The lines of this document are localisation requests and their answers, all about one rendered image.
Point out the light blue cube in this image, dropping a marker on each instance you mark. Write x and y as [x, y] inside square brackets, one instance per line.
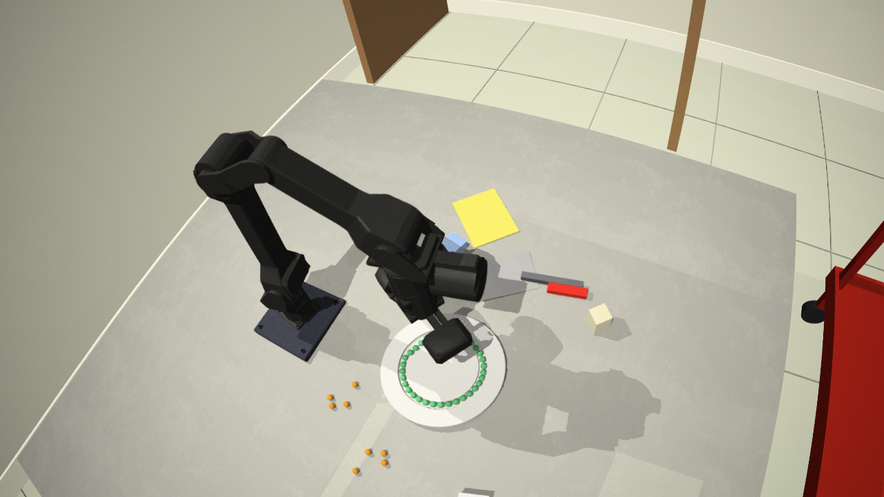
[454, 243]

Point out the cream cube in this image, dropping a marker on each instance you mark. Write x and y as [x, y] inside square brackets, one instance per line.
[599, 318]

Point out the white round board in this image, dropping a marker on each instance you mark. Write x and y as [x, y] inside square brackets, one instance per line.
[442, 382]

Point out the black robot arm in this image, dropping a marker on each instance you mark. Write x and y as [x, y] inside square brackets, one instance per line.
[383, 227]

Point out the yellow flat rectangular board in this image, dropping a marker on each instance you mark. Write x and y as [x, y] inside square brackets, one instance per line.
[485, 218]

